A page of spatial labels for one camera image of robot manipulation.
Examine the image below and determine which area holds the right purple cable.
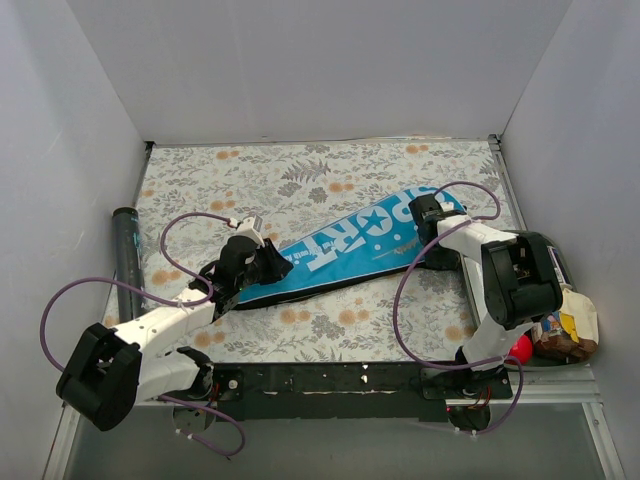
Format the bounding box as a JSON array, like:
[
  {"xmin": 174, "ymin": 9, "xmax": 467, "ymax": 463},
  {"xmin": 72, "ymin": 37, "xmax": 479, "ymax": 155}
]
[{"xmin": 392, "ymin": 180, "xmax": 525, "ymax": 435}]

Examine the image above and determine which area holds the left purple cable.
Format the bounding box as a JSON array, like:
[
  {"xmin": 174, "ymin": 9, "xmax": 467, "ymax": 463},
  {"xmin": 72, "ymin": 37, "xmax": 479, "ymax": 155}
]
[{"xmin": 39, "ymin": 212, "xmax": 247, "ymax": 456}]

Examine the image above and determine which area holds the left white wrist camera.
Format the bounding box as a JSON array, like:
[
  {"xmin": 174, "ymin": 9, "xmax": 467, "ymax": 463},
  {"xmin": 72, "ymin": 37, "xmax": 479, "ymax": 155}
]
[{"xmin": 227, "ymin": 216, "xmax": 265, "ymax": 247}]

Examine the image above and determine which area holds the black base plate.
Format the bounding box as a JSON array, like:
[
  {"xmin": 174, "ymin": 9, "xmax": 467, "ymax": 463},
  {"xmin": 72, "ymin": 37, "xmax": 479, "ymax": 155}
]
[{"xmin": 211, "ymin": 362, "xmax": 512, "ymax": 422}]

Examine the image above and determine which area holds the black shuttlecock tube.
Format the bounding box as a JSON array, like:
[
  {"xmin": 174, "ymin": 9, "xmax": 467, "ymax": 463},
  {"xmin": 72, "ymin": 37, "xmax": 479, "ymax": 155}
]
[{"xmin": 112, "ymin": 207, "xmax": 144, "ymax": 323}]

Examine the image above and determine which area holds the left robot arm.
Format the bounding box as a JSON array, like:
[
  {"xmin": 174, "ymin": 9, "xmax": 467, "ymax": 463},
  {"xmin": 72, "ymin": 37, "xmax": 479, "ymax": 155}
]
[{"xmin": 56, "ymin": 235, "xmax": 293, "ymax": 431}]

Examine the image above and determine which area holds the blue sport racket cover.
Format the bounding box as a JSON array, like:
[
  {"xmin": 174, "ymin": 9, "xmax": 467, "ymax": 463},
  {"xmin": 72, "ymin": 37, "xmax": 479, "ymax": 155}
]
[{"xmin": 236, "ymin": 186, "xmax": 436, "ymax": 311}]

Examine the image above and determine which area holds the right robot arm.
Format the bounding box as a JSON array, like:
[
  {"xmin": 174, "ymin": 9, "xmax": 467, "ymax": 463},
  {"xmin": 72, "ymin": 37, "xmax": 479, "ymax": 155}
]
[{"xmin": 409, "ymin": 194, "xmax": 563, "ymax": 398}]

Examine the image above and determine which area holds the purple cable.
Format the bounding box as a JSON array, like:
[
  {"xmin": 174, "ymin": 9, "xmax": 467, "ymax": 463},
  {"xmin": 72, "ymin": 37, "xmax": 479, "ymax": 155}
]
[
  {"xmin": 392, "ymin": 180, "xmax": 525, "ymax": 435},
  {"xmin": 39, "ymin": 212, "xmax": 247, "ymax": 456}
]

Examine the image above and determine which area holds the red ball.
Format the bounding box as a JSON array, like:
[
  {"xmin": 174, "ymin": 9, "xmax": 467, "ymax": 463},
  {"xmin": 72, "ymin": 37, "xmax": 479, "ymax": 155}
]
[{"xmin": 509, "ymin": 334, "xmax": 533, "ymax": 365}]

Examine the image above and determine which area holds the floral table cloth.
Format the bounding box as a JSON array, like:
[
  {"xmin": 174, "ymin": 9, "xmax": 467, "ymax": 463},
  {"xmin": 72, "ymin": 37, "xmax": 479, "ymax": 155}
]
[{"xmin": 136, "ymin": 139, "xmax": 517, "ymax": 363}]

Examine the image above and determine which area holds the metal tray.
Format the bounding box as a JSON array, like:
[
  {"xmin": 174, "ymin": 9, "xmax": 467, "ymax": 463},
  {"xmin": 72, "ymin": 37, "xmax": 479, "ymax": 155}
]
[{"xmin": 463, "ymin": 235, "xmax": 578, "ymax": 368}]

